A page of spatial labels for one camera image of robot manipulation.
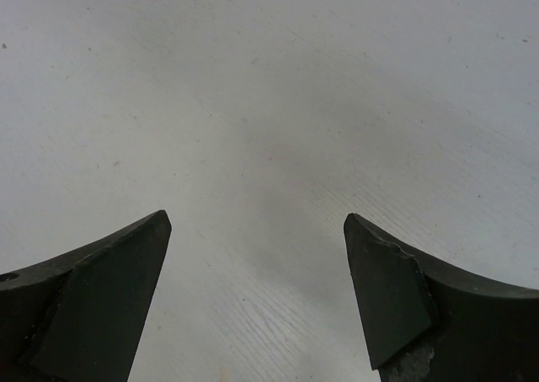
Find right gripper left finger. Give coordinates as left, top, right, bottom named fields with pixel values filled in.
left=1, top=210, right=172, bottom=381

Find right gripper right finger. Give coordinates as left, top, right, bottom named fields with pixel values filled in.
left=344, top=214, right=538, bottom=381

